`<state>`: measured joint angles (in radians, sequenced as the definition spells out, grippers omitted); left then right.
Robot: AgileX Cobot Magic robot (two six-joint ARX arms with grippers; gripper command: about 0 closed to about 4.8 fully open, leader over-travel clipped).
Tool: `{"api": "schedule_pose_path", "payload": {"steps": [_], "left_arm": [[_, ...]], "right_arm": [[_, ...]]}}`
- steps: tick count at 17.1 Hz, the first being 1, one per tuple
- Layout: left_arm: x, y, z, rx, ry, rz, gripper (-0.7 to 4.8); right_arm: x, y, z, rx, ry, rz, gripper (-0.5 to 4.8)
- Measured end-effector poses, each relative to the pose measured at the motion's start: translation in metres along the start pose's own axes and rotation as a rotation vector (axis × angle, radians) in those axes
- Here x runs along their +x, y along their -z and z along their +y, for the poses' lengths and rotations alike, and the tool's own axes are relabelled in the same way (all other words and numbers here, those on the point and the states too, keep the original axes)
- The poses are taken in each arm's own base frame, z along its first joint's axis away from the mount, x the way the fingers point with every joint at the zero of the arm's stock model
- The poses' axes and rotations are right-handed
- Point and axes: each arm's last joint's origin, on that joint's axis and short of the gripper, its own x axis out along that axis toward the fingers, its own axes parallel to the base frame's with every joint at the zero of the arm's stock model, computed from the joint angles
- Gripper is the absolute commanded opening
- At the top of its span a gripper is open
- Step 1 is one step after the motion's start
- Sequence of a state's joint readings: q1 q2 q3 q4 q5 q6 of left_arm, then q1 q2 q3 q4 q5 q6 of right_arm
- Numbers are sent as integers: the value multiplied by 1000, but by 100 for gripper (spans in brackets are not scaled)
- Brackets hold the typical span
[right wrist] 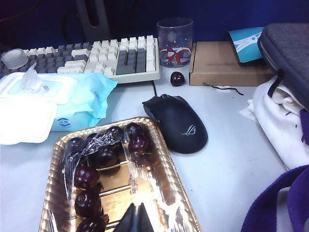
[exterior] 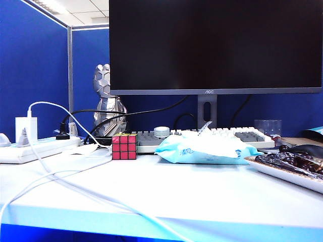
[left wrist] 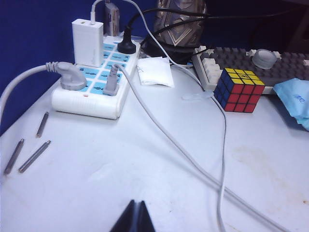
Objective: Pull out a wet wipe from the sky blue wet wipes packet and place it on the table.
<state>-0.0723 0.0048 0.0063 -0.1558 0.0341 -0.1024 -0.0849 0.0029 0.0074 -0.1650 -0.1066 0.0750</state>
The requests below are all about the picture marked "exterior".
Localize blue white booklet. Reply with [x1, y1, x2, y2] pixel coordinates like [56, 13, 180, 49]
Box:
[302, 126, 323, 138]

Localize white grey mechanical keyboard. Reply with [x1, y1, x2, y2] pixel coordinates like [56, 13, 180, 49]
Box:
[136, 126, 275, 154]

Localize black power cable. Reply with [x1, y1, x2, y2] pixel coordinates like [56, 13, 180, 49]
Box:
[62, 109, 122, 127]
[173, 113, 198, 130]
[231, 95, 253, 123]
[84, 95, 190, 146]

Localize white charger adapter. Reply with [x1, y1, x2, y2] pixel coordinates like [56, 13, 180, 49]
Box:
[15, 116, 38, 146]

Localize Rubik's cube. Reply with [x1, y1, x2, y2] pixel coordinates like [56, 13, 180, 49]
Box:
[112, 133, 138, 161]

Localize grey partition frame post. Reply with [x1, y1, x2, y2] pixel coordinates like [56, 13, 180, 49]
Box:
[67, 25, 74, 122]

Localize dark wrapped snacks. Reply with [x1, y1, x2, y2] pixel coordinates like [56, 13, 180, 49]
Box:
[254, 153, 323, 177]

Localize black computer mouse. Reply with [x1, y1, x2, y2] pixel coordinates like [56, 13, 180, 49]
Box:
[290, 144, 323, 158]

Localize white charging cable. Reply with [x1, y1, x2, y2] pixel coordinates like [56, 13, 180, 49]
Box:
[27, 118, 192, 242]
[0, 101, 113, 215]

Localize white power strip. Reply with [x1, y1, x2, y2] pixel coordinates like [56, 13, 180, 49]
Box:
[0, 136, 82, 164]

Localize silver faceted figurine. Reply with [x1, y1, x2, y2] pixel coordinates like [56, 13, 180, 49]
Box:
[93, 64, 128, 135]

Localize grey monitor stand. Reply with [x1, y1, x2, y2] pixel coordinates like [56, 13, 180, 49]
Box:
[197, 94, 218, 129]

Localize sky blue wet wipes packet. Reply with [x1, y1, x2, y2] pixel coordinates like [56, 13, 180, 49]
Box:
[154, 120, 264, 166]

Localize black power plug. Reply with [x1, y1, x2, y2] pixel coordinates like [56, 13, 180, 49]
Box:
[55, 122, 70, 141]

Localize clear glass cup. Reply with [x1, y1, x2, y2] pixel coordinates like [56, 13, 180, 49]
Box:
[254, 119, 282, 138]

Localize crumpled white tissue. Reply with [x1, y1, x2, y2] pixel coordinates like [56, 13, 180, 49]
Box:
[67, 143, 112, 157]

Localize black AOC computer monitor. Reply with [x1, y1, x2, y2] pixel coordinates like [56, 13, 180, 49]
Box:
[109, 0, 323, 96]

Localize white round keyboard knob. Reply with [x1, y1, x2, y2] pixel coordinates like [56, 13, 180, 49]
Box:
[153, 127, 171, 139]

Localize white tray with gold rim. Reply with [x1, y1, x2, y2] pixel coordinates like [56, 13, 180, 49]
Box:
[244, 155, 323, 194]

